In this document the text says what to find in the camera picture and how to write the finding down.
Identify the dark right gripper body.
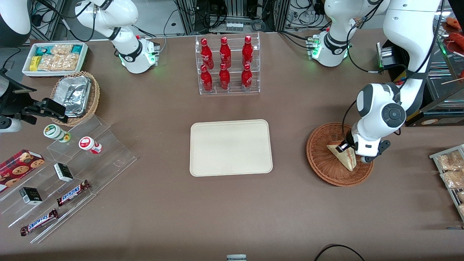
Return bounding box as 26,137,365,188
0,71,37,116

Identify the triangular sandwich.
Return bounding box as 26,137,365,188
326,143,357,171

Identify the brown round wicker basket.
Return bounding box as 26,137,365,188
306,123,374,187

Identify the light tan wicker basket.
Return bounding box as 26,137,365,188
50,71,100,127

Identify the cream plastic serving tray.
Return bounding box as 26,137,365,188
190,119,273,177

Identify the green lid yogurt cup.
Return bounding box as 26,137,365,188
43,124,71,143

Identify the silver foil container stack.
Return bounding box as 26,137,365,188
55,76,91,117

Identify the white rectangular snack bin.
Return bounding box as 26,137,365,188
22,42,89,78

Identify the red lid yogurt cup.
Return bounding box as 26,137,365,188
79,136,103,154

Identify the clear large cracker bag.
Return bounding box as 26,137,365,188
38,54,79,71

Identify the red plaid cookie box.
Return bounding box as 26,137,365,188
0,149,46,193

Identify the small black carton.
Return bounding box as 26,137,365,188
54,163,74,182
19,187,43,206

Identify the black food warmer cabinet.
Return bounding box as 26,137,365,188
376,0,464,127

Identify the clear acrylic stepped shelf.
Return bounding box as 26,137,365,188
0,115,137,244

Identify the brown Snickers bar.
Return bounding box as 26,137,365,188
57,180,91,207
20,209,59,237

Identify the steel warmer pan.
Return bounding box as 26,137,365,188
426,78,464,106

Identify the red cola bottle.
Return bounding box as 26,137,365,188
200,65,214,92
241,63,253,91
219,36,232,69
219,63,231,90
200,38,214,70
242,35,253,67

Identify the clear acrylic bottle rack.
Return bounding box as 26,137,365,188
195,33,261,95

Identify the aluminium equipment rack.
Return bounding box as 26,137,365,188
174,0,290,35

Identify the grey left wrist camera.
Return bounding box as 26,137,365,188
360,140,391,163

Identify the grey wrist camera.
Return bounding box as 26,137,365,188
360,140,391,163
0,117,23,133

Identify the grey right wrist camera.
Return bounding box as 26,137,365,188
0,117,23,133

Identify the black looped cable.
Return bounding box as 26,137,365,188
314,244,366,261

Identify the grey wire rack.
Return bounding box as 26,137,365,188
429,144,464,222

